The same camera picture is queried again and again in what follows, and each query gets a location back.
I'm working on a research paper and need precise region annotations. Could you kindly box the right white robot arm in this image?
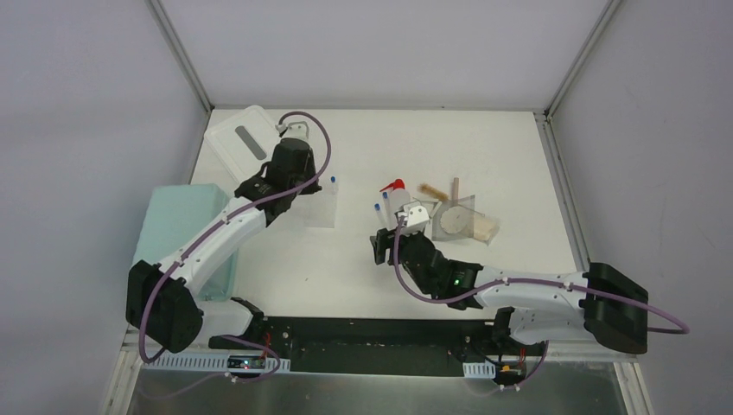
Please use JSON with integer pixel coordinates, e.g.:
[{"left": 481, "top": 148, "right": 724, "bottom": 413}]
[{"left": 370, "top": 228, "right": 648, "bottom": 354}]

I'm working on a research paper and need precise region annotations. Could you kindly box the teal storage bin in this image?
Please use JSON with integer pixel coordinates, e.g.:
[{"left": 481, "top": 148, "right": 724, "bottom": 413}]
[{"left": 132, "top": 184, "right": 229, "bottom": 265}]

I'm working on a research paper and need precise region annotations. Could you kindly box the clear test tube rack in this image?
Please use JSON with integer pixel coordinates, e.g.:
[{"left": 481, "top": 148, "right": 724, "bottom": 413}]
[{"left": 305, "top": 182, "right": 338, "bottom": 228}]

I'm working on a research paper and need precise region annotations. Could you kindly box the red cap wash bottle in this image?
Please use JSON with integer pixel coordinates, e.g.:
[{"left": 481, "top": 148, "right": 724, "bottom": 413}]
[{"left": 379, "top": 178, "right": 411, "bottom": 214}]

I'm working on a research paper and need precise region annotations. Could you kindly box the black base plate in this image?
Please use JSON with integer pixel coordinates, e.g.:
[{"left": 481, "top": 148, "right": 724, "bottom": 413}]
[{"left": 242, "top": 316, "right": 544, "bottom": 377}]

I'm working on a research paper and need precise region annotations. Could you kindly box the beige sponge block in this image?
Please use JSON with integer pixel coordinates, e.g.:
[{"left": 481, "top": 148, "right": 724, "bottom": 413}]
[{"left": 472, "top": 214, "right": 500, "bottom": 245}]

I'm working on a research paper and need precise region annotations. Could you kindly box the white slotted cable duct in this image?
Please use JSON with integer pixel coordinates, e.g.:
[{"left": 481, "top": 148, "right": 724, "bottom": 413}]
[{"left": 143, "top": 353, "right": 290, "bottom": 374}]

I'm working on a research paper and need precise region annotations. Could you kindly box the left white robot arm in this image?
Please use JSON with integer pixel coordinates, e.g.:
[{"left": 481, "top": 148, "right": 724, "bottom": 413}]
[{"left": 125, "top": 137, "right": 321, "bottom": 353}]

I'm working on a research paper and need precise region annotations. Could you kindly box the tan test tube brush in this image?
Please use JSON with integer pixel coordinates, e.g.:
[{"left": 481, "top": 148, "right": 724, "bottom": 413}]
[{"left": 417, "top": 183, "right": 450, "bottom": 201}]

